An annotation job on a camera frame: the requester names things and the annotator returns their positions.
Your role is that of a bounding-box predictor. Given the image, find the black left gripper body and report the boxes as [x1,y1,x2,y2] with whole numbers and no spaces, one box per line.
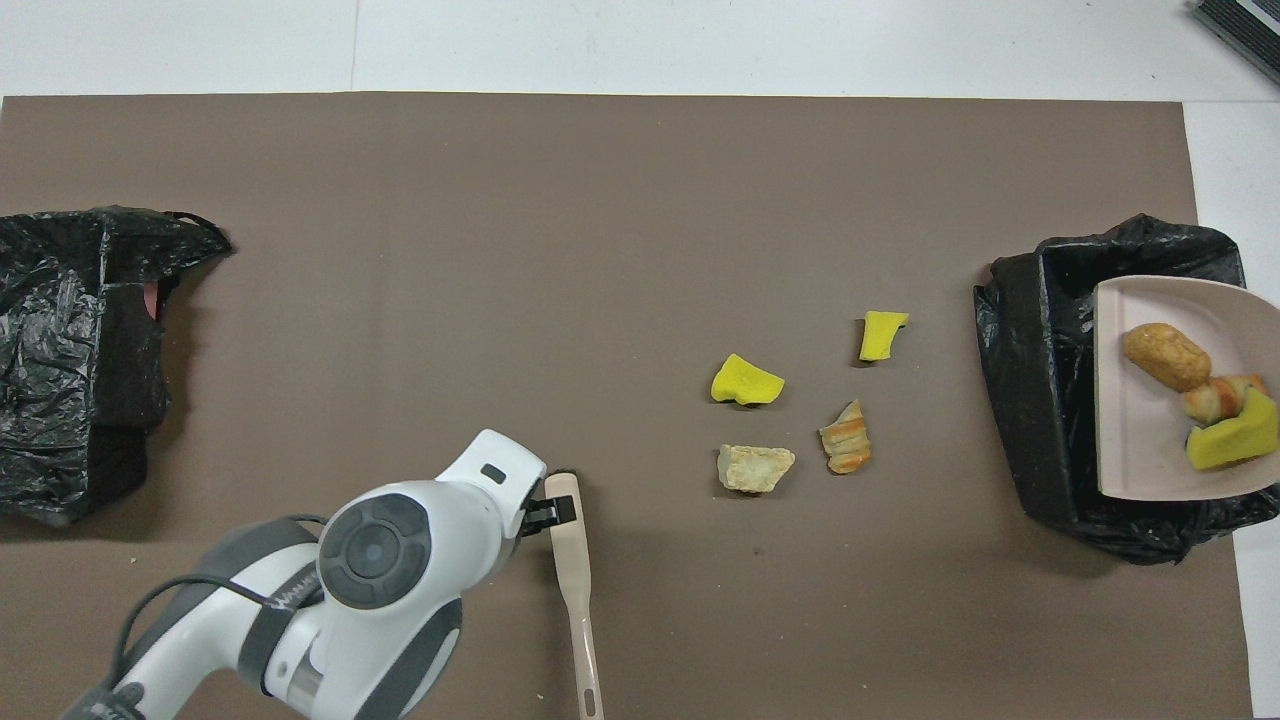
[518,480,551,539]

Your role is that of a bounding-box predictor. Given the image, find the beige hand brush black bristles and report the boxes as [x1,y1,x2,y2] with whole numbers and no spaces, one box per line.
[545,472,607,720]

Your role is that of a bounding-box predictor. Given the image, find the pale beige bread chunk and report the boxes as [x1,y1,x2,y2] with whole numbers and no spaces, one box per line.
[717,444,797,495]

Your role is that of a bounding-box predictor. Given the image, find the yellow sponge wedge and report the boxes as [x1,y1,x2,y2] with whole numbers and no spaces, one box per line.
[711,353,786,407]

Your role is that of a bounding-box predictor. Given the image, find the striped croissant slice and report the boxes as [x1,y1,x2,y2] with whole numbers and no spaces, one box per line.
[819,399,873,475]

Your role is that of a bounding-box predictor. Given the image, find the small yellow sponge piece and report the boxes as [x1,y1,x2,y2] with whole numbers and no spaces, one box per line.
[859,310,911,363]

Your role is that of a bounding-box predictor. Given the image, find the beige plastic dustpan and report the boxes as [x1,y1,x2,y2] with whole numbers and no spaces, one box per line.
[1093,275,1280,503]

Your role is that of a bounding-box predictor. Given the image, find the orange fried nugget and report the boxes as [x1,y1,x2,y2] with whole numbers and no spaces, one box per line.
[1122,322,1213,393]

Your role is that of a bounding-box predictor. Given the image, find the orange crusted bread chunk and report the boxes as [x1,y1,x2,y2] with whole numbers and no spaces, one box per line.
[1183,374,1271,426]

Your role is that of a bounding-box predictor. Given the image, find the yellow sponge with green pad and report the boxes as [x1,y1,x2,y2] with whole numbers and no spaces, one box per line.
[1186,386,1280,473]

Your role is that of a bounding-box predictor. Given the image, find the black bag lined bin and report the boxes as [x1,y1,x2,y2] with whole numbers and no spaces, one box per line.
[974,213,1280,566]
[0,206,233,527]

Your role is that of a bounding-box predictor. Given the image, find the brown table mat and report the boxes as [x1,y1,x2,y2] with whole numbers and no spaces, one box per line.
[0,93,1254,720]

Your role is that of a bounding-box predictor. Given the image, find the black ribbed panel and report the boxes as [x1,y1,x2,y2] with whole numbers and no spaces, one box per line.
[1187,0,1280,86]

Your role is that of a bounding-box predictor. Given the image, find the black left arm gripper cable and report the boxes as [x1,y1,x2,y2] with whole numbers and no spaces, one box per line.
[105,512,336,701]

